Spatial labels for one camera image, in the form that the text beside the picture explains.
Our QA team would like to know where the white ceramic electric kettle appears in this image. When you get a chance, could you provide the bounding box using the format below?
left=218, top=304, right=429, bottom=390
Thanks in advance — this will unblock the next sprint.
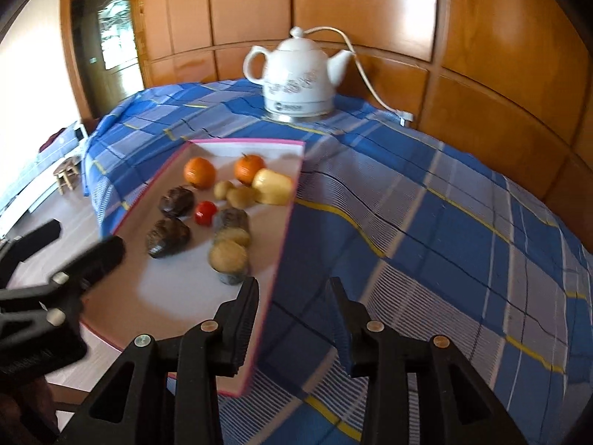
left=243, top=27, right=355, bottom=123

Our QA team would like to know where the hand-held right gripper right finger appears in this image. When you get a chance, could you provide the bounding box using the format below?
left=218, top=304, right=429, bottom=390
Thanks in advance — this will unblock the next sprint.
left=326, top=277, right=529, bottom=445

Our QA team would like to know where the large orange mandarin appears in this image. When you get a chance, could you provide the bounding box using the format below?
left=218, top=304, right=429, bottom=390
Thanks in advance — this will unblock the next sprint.
left=183, top=156, right=217, bottom=190

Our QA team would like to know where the white kettle power cord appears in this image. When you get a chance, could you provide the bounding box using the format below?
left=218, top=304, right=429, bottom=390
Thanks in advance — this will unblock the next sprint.
left=306, top=27, right=404, bottom=114

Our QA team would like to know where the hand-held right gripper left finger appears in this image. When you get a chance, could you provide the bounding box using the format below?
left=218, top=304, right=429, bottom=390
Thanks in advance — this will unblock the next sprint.
left=56, top=277, right=261, bottom=445

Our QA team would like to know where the small orange mandarin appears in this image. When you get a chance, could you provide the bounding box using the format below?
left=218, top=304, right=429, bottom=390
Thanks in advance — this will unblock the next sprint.
left=233, top=154, right=266, bottom=185

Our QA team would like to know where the wooden door with glass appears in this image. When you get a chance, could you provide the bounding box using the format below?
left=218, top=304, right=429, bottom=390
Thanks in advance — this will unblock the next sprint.
left=60, top=0, right=146, bottom=121

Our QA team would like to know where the pale yellow fruit chunk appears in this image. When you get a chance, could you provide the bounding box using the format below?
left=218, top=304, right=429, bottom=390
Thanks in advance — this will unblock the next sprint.
left=251, top=168, right=294, bottom=206

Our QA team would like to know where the pink shallow tray box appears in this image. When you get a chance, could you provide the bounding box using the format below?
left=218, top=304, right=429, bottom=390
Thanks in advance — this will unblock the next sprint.
left=9, top=138, right=307, bottom=398

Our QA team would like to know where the yellow-green round fruit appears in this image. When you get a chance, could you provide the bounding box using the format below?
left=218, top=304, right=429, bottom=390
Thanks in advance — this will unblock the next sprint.
left=226, top=186, right=260, bottom=210

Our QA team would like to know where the large dark water chestnut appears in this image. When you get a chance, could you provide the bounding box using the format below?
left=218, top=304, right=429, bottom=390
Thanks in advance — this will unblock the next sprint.
left=146, top=218, right=192, bottom=259

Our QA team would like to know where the dark red cloth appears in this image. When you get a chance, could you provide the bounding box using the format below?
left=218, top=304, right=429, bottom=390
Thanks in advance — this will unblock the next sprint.
left=39, top=131, right=66, bottom=151

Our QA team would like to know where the blue plaid tablecloth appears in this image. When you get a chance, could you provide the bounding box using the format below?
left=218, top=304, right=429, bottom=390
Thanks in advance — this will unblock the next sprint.
left=83, top=79, right=593, bottom=445

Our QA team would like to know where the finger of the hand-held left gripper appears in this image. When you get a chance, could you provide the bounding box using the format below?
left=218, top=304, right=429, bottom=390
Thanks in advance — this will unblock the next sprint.
left=0, top=219, right=64, bottom=270
left=0, top=235, right=127, bottom=326

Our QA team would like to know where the wooden panelled cabinet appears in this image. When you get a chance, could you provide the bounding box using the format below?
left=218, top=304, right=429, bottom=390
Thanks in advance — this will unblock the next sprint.
left=130, top=0, right=593, bottom=251

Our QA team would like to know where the small wooden stool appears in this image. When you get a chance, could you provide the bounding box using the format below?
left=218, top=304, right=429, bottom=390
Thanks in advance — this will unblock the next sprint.
left=53, top=156, right=82, bottom=193

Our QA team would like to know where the red cherry tomato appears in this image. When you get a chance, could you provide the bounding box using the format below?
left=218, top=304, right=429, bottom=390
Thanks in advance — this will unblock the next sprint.
left=194, top=201, right=218, bottom=226

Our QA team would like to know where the small dark water chestnut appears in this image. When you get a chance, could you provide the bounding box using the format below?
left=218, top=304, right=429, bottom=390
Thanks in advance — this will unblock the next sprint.
left=159, top=186, right=195, bottom=218

